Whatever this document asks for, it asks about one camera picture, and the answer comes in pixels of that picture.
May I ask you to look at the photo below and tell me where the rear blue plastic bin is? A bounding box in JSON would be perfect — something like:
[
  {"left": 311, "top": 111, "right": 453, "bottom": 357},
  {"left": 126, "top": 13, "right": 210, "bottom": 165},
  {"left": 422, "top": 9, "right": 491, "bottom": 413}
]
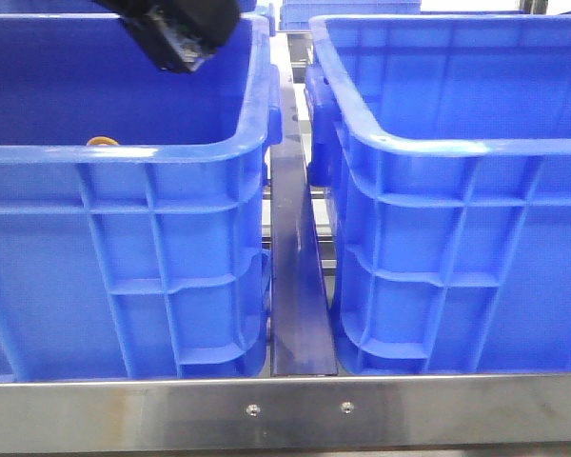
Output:
[{"left": 279, "top": 0, "right": 422, "bottom": 31}]

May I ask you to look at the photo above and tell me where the left rail screw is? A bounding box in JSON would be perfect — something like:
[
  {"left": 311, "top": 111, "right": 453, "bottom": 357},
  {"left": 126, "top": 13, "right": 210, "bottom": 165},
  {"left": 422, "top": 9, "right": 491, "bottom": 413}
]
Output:
[{"left": 246, "top": 404, "right": 261, "bottom": 417}]

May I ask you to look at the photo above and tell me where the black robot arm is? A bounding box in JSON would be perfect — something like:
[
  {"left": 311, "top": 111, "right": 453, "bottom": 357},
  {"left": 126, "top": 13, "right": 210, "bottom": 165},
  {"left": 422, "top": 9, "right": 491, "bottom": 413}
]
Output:
[{"left": 98, "top": 0, "right": 241, "bottom": 73}]

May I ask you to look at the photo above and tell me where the steel front rail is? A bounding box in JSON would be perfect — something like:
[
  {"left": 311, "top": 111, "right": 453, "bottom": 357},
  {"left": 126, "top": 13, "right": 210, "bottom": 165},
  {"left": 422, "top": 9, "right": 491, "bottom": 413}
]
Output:
[{"left": 0, "top": 374, "right": 571, "bottom": 454}]

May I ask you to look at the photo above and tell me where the blue plastic bin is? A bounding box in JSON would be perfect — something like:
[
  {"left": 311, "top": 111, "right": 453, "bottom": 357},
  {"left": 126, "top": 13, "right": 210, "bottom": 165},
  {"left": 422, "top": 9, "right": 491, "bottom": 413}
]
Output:
[
  {"left": 279, "top": 0, "right": 422, "bottom": 31},
  {"left": 0, "top": 13, "right": 281, "bottom": 383},
  {"left": 305, "top": 13, "right": 571, "bottom": 375}
]

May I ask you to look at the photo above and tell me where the rail screw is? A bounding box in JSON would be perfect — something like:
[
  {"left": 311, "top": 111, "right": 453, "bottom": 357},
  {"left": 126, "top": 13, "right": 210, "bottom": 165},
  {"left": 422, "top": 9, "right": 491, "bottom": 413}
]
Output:
[
  {"left": 340, "top": 401, "right": 355, "bottom": 414},
  {"left": 246, "top": 404, "right": 261, "bottom": 417}
]

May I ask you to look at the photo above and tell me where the yellow mushroom push button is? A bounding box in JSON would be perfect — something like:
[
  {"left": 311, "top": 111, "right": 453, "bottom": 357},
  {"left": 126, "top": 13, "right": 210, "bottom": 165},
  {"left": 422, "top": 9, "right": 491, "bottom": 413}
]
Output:
[{"left": 87, "top": 136, "right": 119, "bottom": 146}]

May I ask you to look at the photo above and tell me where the right rail screw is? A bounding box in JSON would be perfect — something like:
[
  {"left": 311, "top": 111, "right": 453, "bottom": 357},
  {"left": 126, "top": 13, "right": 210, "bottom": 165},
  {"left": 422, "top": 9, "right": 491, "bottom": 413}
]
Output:
[{"left": 340, "top": 401, "right": 355, "bottom": 414}]

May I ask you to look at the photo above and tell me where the left blue plastic bin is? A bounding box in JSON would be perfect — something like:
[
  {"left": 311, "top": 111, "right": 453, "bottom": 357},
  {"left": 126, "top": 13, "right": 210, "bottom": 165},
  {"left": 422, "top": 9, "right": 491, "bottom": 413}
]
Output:
[{"left": 0, "top": 13, "right": 281, "bottom": 383}]

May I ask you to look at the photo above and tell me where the right blue plastic bin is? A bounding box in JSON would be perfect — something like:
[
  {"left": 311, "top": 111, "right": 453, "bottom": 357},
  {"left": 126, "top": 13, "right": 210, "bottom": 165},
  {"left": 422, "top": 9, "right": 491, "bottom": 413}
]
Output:
[{"left": 305, "top": 13, "right": 571, "bottom": 375}]

